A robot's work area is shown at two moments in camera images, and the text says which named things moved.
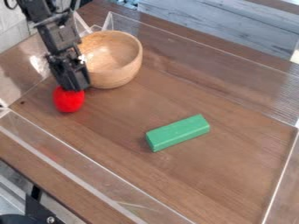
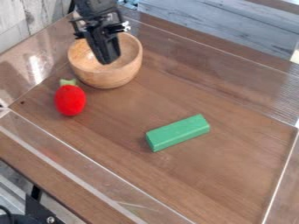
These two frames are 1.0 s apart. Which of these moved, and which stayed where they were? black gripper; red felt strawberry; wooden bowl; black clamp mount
Moved: black gripper
Stayed: wooden bowl; black clamp mount; red felt strawberry
